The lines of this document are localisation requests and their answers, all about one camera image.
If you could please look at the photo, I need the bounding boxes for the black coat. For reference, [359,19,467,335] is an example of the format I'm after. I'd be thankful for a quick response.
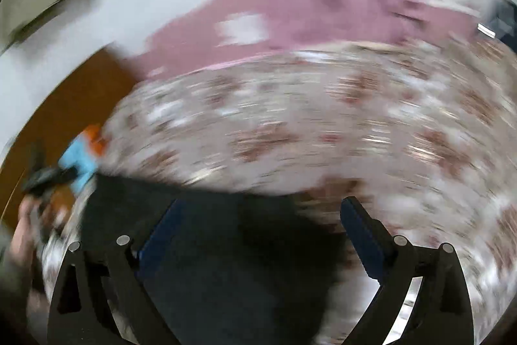
[80,174,344,344]

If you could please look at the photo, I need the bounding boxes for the person's left hand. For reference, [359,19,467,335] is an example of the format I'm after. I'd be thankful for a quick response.
[8,195,69,268]

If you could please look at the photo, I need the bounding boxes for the orange blue brown cloth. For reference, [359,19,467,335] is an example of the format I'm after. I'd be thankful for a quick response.
[58,124,107,197]

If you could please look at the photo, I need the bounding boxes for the wooden headboard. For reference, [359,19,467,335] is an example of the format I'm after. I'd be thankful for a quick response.
[1,49,138,228]

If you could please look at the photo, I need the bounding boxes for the floral satin bedspread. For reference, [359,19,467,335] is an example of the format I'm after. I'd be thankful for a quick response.
[37,41,517,345]

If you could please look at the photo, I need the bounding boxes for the navy blue backpack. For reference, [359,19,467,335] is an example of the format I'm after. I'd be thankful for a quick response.
[478,0,517,52]

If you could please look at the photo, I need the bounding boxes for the pink curtain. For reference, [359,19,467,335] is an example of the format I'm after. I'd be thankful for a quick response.
[259,0,475,49]

